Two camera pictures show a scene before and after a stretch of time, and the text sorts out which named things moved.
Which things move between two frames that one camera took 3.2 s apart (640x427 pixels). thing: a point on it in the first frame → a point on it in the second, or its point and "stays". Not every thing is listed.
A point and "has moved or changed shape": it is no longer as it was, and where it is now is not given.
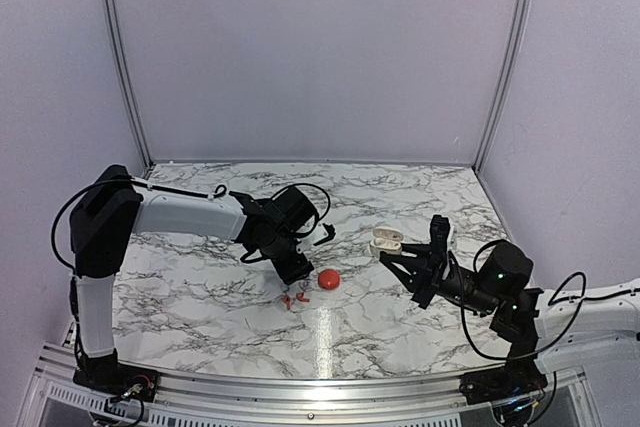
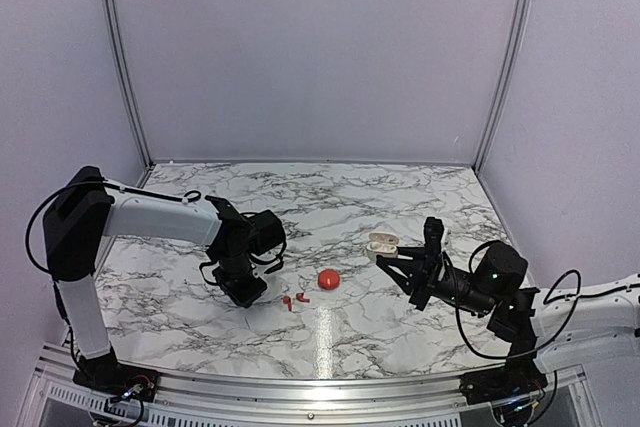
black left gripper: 291,272 → 244,298
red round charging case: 329,279 stays
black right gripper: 426,281 stays
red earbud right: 300,296 stays
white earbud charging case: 386,239 has moved or changed shape
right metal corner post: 507,82 stays
